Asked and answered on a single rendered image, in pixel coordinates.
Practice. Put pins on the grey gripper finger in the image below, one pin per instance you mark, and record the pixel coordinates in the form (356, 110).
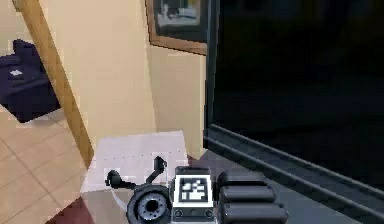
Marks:
(160, 165)
(114, 179)

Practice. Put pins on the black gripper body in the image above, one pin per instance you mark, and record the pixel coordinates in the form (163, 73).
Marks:
(150, 206)

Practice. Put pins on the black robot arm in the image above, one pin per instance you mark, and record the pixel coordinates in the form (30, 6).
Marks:
(246, 206)

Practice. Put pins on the dark blue sofa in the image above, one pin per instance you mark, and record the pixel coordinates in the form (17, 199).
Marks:
(26, 90)

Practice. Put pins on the white box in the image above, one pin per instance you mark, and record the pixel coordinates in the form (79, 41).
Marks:
(133, 156)

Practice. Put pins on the black television set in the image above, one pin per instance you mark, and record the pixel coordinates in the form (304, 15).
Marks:
(300, 83)

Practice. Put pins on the wooden framed wall picture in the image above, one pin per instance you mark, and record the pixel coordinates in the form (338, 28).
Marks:
(176, 23)

